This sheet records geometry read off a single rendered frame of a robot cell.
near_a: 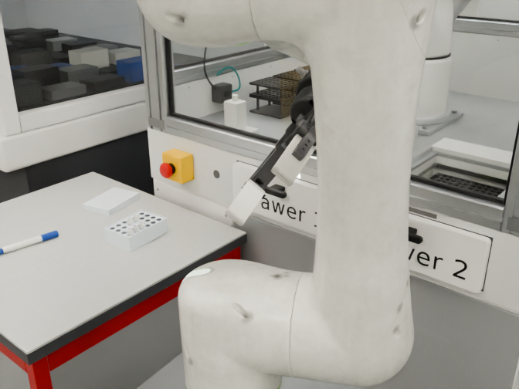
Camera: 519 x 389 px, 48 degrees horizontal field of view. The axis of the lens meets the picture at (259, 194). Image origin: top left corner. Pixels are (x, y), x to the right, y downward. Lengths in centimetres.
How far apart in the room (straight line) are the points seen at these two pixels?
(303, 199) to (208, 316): 61
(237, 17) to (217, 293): 33
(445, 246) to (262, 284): 51
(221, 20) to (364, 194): 22
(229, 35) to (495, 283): 75
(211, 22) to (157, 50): 97
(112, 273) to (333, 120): 82
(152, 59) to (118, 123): 49
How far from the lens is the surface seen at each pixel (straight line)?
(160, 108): 155
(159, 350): 136
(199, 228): 144
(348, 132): 56
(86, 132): 190
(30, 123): 179
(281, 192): 125
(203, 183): 150
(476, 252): 111
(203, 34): 57
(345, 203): 59
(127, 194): 162
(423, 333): 127
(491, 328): 120
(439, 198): 112
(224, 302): 70
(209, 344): 72
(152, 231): 139
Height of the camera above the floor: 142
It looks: 24 degrees down
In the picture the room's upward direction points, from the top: straight up
